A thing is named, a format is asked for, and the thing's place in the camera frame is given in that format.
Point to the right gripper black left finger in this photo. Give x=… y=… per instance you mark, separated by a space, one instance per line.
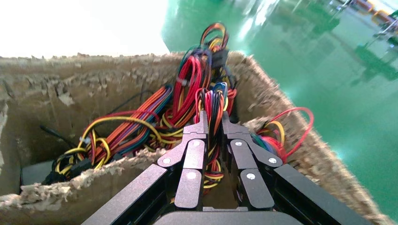
x=194 y=155

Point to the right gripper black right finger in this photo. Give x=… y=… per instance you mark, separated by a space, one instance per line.
x=242 y=155

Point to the brown cardboard box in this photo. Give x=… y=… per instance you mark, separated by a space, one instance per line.
x=93 y=80

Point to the long cardboard divider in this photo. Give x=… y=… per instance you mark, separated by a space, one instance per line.
x=77 y=198

